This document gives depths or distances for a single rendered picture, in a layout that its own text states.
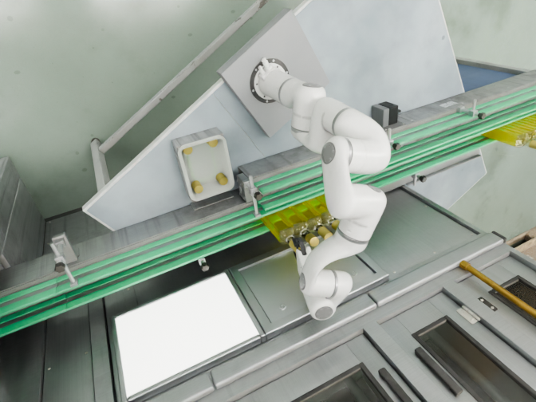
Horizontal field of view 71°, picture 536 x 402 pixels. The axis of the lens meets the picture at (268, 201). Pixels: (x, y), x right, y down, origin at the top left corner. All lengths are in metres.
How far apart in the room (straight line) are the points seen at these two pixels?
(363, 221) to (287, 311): 0.47
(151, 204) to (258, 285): 0.50
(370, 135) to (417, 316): 0.62
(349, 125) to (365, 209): 0.22
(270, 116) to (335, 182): 0.64
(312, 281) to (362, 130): 0.40
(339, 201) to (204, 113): 0.70
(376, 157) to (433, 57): 1.06
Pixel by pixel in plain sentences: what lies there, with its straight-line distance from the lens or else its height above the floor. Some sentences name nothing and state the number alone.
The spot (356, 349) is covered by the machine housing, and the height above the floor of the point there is 1.47.
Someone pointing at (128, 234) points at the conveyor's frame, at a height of 0.81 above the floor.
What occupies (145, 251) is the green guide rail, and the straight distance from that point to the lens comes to 1.36.
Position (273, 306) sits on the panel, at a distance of 1.27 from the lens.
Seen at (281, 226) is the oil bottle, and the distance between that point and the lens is 1.33.
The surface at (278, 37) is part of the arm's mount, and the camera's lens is 1.38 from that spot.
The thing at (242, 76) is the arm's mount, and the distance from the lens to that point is 1.34.
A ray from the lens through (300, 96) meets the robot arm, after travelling 1.13.
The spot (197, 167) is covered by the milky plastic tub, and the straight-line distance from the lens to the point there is 1.42.
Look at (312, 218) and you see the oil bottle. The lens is 1.35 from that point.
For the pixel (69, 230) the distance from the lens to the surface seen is 2.04.
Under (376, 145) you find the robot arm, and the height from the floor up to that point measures 1.37.
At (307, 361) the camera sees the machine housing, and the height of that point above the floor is 1.43.
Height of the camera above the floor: 2.03
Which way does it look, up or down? 52 degrees down
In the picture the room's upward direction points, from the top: 136 degrees clockwise
